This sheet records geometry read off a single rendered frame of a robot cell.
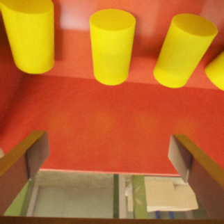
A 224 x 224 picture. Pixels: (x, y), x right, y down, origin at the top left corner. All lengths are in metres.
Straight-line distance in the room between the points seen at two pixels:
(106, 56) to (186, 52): 0.12
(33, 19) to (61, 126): 0.18
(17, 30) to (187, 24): 0.25
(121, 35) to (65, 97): 0.18
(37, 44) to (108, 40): 0.11
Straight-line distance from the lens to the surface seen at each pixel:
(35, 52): 0.29
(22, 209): 0.44
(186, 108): 0.40
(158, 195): 1.73
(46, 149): 0.17
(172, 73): 0.31
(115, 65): 0.28
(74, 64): 0.38
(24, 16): 0.26
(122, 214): 1.96
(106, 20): 0.27
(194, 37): 0.27
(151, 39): 0.34
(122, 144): 0.30
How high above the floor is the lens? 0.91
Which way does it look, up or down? 35 degrees down
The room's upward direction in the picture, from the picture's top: 179 degrees counter-clockwise
